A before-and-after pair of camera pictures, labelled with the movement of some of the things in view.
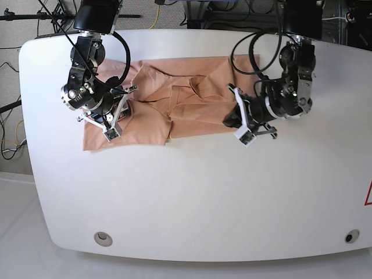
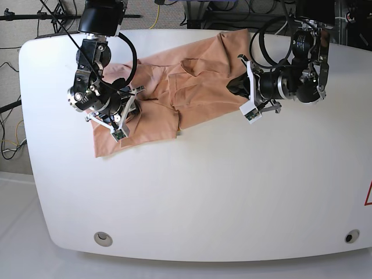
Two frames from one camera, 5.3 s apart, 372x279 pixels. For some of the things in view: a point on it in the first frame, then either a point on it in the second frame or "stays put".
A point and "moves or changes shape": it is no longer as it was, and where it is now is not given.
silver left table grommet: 102,239 stays put
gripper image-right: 253,112 to 264,88
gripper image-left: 108,118 to 115,117
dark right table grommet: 351,236 stays put
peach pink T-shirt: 176,97 moves or changes shape
